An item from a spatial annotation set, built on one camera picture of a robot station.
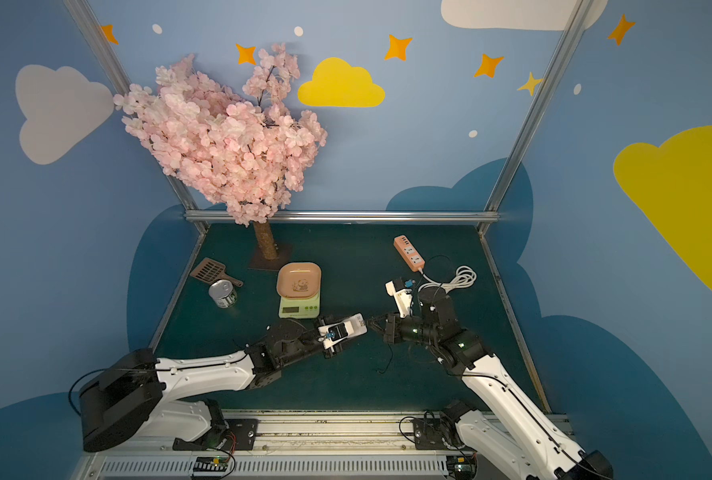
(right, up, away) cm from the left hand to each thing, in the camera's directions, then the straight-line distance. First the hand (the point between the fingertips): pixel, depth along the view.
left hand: (355, 317), depth 76 cm
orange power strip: (+20, +17, +35) cm, 44 cm away
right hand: (+5, 0, -3) cm, 5 cm away
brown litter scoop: (-54, +10, +32) cm, 63 cm away
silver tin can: (-43, +4, +20) cm, 48 cm away
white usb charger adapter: (-6, -4, -10) cm, 12 cm away
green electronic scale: (-18, -1, +20) cm, 28 cm away
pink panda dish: (-20, +7, +25) cm, 33 cm away
